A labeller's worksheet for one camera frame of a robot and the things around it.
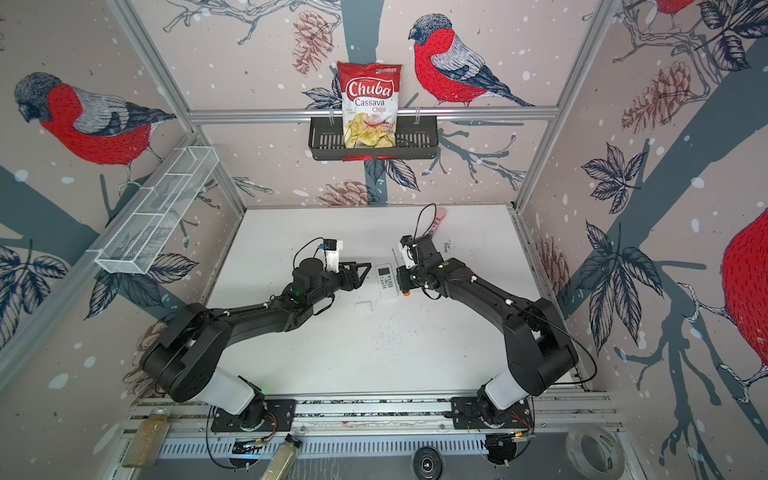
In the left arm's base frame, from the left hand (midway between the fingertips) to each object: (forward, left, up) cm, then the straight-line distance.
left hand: (363, 265), depth 84 cm
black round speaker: (-45, -15, -5) cm, 48 cm away
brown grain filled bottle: (-39, +48, -12) cm, 64 cm away
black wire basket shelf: (+38, -16, +18) cm, 45 cm away
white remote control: (-2, -12, +5) cm, 13 cm away
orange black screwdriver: (-6, -13, -7) cm, 15 cm away
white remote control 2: (+3, -6, -15) cm, 17 cm away
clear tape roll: (-43, -57, -17) cm, 73 cm away
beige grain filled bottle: (-44, +17, -12) cm, 49 cm away
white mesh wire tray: (+1, +56, +13) cm, 58 cm away
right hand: (-1, -9, -6) cm, 11 cm away
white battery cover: (-6, +1, -16) cm, 17 cm away
